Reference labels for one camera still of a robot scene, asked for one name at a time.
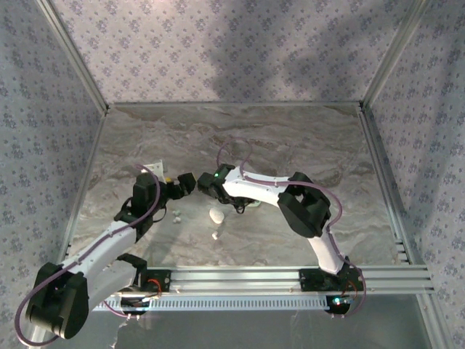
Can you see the white earbud charging case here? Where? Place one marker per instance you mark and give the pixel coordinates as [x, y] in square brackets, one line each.
[216, 216]

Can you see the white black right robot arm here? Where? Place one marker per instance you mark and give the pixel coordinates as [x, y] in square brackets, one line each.
[254, 185]

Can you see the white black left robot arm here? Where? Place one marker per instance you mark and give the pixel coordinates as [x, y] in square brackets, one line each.
[101, 240]

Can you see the grey metal panel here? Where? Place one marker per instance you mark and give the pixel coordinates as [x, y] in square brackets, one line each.
[236, 331]

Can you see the white paper scrap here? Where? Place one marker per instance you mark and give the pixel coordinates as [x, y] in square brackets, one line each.
[117, 338]

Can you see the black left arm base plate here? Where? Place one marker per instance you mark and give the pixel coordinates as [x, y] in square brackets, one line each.
[164, 280]

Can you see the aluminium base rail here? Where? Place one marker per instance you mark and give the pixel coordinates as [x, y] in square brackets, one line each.
[236, 278]

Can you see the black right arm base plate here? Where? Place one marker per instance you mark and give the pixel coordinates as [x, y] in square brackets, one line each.
[309, 280]

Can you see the aluminium frame post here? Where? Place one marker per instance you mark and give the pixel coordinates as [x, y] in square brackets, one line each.
[394, 54]
[75, 54]
[35, 343]
[434, 323]

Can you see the wide aluminium frame floor rail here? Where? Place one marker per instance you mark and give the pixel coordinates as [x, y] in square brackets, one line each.
[386, 189]

